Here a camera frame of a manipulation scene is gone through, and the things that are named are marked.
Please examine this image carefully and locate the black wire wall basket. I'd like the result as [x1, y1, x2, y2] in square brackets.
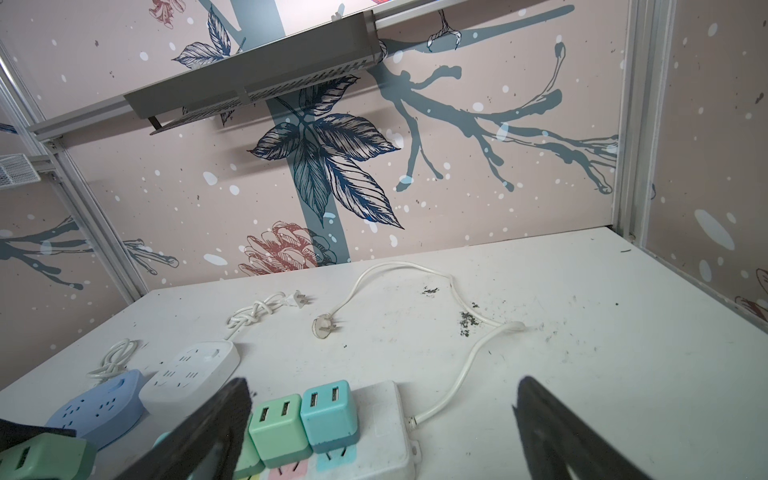
[124, 9, 382, 133]

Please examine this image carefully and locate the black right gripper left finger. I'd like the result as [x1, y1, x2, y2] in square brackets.
[118, 378, 252, 479]

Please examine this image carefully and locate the white square power socket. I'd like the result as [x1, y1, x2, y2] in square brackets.
[139, 289, 314, 418]

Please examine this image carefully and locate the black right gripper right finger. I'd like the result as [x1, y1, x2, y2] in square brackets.
[513, 376, 650, 480]

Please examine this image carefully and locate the teal charger plug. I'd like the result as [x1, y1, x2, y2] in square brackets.
[300, 380, 360, 454]

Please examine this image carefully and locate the blue square power socket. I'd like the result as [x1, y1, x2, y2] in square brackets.
[45, 339, 146, 450]

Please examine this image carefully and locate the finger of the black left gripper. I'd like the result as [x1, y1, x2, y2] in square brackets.
[0, 419, 76, 452]

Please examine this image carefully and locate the green charger plug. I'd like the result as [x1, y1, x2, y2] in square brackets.
[248, 394, 312, 469]
[1, 433, 97, 479]
[233, 426, 265, 479]

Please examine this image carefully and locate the white multicolour power strip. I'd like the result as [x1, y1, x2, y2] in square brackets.
[247, 275, 526, 479]

